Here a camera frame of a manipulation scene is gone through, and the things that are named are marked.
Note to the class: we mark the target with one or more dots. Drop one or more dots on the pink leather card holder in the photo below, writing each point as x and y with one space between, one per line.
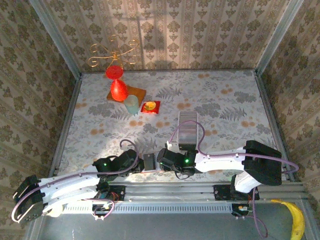
150 172

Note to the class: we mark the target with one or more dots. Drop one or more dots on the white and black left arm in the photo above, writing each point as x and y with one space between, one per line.
67 186

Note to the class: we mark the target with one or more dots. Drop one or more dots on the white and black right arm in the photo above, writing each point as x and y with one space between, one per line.
262 165

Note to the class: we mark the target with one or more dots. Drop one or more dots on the red square coaster yellow print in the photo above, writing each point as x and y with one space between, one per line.
150 107

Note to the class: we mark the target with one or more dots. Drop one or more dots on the translucent pale green cup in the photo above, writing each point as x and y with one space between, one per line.
131 105

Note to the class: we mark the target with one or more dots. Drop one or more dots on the grey metal shelf plate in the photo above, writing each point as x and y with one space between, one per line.
162 227

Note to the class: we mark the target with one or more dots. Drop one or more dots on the egg-shaped red hanging ornament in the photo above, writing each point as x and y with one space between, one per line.
119 90

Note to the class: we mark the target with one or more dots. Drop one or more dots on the wooden square coaster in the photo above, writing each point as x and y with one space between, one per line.
136 93

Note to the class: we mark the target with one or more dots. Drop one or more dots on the white floral tablecloth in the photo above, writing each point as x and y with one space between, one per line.
212 85

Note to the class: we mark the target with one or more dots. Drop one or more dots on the round red hanging ornament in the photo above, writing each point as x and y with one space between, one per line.
114 72

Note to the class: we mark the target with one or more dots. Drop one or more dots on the yellow banana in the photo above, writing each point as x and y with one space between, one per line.
296 217

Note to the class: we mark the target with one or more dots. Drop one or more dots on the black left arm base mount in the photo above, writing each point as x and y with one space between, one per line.
110 193

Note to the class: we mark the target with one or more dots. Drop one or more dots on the aluminium mounting rail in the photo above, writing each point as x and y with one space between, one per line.
170 191

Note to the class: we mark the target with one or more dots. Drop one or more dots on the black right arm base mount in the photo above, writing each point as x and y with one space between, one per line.
222 192

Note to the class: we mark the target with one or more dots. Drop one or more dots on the aluminium table side rail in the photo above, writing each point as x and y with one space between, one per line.
273 125
65 125

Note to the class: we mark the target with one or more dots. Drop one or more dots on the aluminium frame post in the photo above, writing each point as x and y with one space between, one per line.
55 37
277 37

